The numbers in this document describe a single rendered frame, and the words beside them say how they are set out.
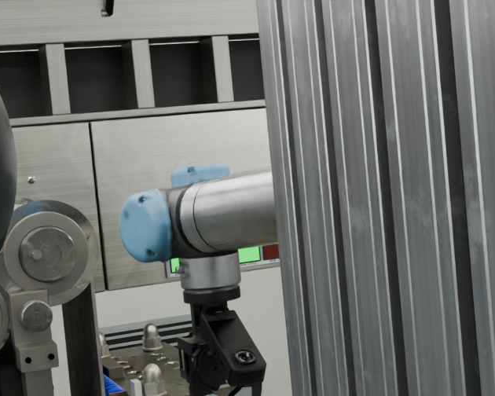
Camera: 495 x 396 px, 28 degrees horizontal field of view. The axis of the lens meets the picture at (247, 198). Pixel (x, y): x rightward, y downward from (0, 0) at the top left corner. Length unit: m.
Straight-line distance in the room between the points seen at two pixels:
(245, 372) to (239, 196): 0.27
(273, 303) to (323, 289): 4.07
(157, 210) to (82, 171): 0.73
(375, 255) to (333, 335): 0.06
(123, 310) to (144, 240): 3.18
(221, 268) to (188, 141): 0.62
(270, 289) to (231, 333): 3.22
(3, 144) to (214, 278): 0.72
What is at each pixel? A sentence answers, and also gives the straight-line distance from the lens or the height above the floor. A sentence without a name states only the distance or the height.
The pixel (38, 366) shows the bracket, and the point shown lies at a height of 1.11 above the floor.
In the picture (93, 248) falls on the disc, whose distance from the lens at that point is 1.40.
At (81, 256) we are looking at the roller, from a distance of 1.39.
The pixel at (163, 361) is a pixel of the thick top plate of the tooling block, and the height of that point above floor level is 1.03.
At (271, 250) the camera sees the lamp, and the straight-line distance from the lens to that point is 1.83.
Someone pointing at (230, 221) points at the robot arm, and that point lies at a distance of 0.94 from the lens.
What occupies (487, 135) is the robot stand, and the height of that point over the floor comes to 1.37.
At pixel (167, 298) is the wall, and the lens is 4.24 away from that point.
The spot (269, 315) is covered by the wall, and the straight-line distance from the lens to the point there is 4.41.
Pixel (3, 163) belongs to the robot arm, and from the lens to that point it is 0.50.
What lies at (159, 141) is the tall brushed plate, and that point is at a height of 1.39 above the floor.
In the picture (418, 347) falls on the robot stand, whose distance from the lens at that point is 0.27.
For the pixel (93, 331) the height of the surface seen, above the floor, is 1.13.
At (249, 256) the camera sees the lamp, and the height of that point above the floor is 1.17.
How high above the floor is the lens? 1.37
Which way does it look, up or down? 3 degrees down
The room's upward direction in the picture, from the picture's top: 5 degrees counter-clockwise
